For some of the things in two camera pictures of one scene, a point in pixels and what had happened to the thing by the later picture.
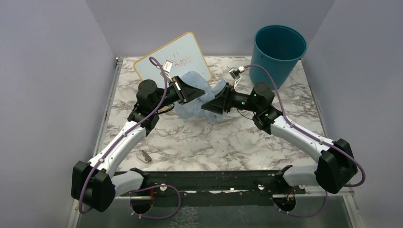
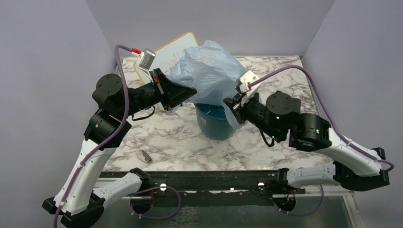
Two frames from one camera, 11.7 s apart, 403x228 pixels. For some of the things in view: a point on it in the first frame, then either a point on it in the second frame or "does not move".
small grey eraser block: x=144 y=156 does not move
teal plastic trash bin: x=279 y=48 → x=213 y=121
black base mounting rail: x=212 y=185 does not move
